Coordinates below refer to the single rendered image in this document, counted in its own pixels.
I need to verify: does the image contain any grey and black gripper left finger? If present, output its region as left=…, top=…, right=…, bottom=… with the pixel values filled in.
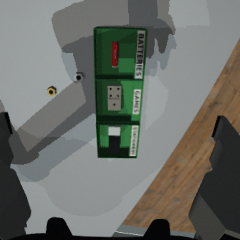
left=0, top=112, right=31, bottom=240

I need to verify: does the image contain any grey hex nut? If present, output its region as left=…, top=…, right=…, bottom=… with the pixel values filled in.
left=74, top=72, right=84, bottom=82

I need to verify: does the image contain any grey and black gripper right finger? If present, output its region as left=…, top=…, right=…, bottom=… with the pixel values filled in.
left=189, top=115, right=240, bottom=240

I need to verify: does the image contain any beige domino tile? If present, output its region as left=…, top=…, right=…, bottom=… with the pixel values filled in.
left=108, top=85, right=121, bottom=110

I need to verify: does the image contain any brass hex nut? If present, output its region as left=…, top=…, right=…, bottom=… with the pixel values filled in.
left=47, top=86, right=56, bottom=97

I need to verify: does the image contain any red battery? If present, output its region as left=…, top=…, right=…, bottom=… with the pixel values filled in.
left=112, top=41, right=118, bottom=68

